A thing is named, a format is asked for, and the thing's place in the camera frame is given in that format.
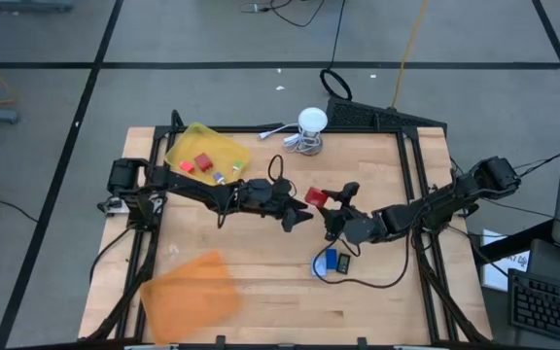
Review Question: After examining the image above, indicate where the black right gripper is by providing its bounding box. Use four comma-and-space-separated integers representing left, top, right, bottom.
317, 182, 383, 245

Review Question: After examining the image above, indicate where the yellow translucent plastic bin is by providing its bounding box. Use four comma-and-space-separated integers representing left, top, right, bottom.
163, 121, 252, 189

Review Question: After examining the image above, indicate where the dark grey desk object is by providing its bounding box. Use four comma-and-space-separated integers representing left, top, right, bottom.
526, 237, 560, 293

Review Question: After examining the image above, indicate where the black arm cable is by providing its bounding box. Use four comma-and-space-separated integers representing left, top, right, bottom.
311, 231, 411, 291
266, 154, 285, 185

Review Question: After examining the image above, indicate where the red cube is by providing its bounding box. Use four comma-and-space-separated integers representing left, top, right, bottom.
193, 152, 214, 173

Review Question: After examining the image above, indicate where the black perforated metal case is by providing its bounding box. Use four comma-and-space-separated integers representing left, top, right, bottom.
326, 96, 449, 132

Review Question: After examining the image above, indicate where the white printed paper sheet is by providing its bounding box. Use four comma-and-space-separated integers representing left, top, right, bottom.
481, 228, 532, 293

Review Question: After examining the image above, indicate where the black desk bar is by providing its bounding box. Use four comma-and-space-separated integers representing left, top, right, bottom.
473, 218, 553, 263

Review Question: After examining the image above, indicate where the light blue usb charger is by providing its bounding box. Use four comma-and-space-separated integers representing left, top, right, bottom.
310, 256, 328, 278

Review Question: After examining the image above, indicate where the black left base cable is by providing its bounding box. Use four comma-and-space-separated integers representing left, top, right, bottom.
88, 226, 133, 286

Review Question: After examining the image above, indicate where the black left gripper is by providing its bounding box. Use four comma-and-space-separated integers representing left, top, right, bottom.
248, 178, 315, 232

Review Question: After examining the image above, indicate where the orange translucent plastic bin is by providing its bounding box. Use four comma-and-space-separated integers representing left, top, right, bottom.
138, 250, 241, 347

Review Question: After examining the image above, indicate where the white bulb-shaped desk lamp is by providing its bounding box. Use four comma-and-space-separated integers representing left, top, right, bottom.
297, 107, 329, 157

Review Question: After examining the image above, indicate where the black computer keyboard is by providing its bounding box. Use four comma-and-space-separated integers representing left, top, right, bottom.
507, 267, 560, 347

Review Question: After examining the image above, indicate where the black coiled floor cable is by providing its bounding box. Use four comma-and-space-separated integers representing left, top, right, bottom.
319, 0, 354, 102

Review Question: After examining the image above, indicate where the red box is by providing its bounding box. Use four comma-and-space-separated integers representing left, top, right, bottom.
303, 187, 329, 209

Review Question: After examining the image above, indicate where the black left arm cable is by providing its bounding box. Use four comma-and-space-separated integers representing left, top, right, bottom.
266, 154, 285, 185

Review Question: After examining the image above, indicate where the yellow hanging cable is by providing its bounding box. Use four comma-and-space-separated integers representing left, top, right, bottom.
390, 0, 430, 109

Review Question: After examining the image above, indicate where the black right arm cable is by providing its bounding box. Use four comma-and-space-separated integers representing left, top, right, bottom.
311, 231, 411, 291

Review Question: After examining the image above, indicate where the thin black floor cable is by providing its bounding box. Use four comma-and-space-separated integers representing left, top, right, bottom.
239, 0, 328, 28
0, 192, 38, 224

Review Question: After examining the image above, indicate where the white lamp power cable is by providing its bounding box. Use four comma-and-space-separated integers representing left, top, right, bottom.
259, 122, 323, 156

